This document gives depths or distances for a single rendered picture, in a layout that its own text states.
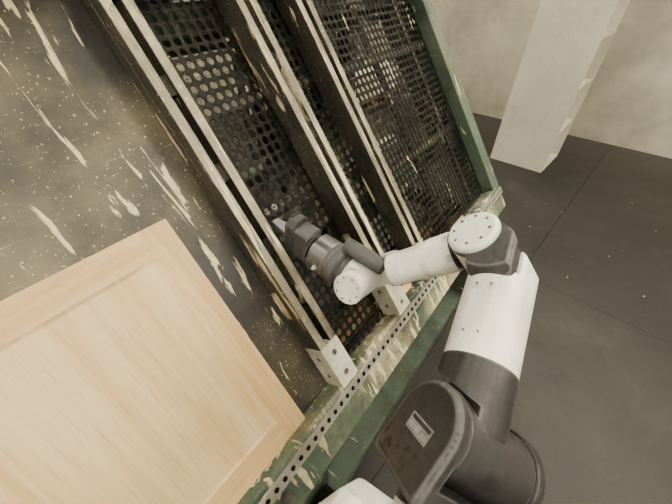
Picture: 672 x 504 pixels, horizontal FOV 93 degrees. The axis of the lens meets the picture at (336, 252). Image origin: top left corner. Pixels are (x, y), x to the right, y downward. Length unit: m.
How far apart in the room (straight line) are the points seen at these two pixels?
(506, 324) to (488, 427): 0.12
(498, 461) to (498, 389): 0.07
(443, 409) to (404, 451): 0.06
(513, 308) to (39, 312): 0.70
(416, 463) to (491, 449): 0.08
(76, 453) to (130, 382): 0.12
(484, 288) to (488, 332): 0.06
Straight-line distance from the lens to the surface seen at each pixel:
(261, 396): 0.81
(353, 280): 0.62
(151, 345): 0.71
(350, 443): 1.61
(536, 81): 4.11
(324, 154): 0.91
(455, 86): 1.68
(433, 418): 0.39
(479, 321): 0.44
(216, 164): 0.73
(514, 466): 0.44
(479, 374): 0.42
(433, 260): 0.57
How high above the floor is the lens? 1.72
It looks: 41 degrees down
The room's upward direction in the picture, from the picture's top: 1 degrees counter-clockwise
